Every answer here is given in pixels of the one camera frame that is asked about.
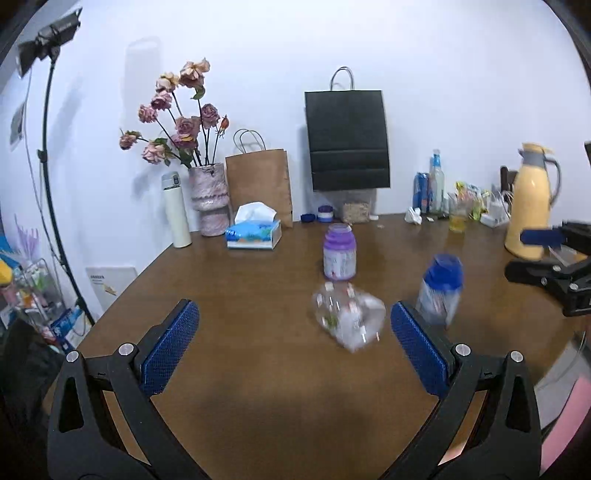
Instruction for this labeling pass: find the black paper bag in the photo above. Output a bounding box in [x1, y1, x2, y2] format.
[304, 66, 391, 192]

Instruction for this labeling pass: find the purple white small jar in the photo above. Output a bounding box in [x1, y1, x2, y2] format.
[317, 205, 335, 223]

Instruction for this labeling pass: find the snack packets pile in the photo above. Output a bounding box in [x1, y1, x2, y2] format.
[455, 181, 492, 222]

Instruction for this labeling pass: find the white thermos bottle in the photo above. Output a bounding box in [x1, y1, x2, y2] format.
[161, 171, 192, 249]

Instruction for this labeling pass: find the dark wooden chair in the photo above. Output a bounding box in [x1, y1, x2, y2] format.
[500, 166, 518, 200]

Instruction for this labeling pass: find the brown paper bag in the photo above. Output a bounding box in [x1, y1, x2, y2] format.
[225, 128, 294, 228]

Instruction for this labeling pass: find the yellow thermos jug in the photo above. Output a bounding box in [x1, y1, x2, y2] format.
[505, 143, 562, 261]

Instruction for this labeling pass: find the glass with yellow liquid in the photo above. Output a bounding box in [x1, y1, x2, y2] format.
[449, 193, 470, 233]

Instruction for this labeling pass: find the pink ceramic vase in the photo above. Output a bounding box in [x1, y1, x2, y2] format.
[189, 163, 230, 237]

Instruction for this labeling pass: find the crumpled white tissue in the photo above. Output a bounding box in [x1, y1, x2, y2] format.
[405, 207, 423, 225]

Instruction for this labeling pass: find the blue tissue box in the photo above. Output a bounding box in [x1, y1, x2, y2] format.
[224, 202, 283, 250]

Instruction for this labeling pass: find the white paper box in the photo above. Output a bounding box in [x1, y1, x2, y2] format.
[86, 266, 137, 316]

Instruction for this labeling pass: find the blue drink can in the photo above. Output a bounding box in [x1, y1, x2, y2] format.
[412, 172, 430, 214]

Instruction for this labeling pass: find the white power strip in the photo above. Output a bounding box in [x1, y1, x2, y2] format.
[480, 193, 510, 228]

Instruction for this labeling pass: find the purple supplement bottle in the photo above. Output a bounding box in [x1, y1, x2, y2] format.
[322, 223, 356, 281]

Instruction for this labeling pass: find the blue supplement bottle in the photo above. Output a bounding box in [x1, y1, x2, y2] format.
[416, 254, 464, 327]

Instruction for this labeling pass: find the wire shelf with items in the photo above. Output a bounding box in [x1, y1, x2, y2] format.
[1, 225, 91, 353]

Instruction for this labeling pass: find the clear container with grains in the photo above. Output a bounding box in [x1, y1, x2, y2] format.
[339, 189, 376, 225]

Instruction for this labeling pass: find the black light stand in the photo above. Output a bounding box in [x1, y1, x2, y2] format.
[15, 6, 98, 327]

